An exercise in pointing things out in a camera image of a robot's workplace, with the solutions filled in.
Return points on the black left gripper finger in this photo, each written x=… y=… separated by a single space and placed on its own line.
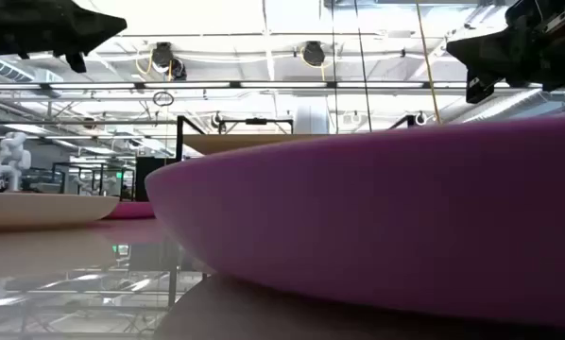
x=84 y=37
x=84 y=15

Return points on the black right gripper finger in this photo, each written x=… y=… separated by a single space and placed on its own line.
x=483 y=61
x=481 y=43

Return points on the beige plate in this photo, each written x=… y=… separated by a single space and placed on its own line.
x=41 y=210

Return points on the pink plate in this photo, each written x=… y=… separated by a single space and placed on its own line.
x=133 y=211

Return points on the purple plate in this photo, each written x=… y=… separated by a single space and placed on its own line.
x=358 y=212

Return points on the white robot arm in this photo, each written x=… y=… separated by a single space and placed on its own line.
x=11 y=160

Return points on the black cabinet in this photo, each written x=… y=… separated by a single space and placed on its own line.
x=152 y=179

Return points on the black framed glass enclosure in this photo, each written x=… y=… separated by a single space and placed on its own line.
x=93 y=179

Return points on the wooden shelf with black frame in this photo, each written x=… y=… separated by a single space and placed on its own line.
x=226 y=144

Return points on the black gantry frame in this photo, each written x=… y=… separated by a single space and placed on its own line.
x=256 y=121

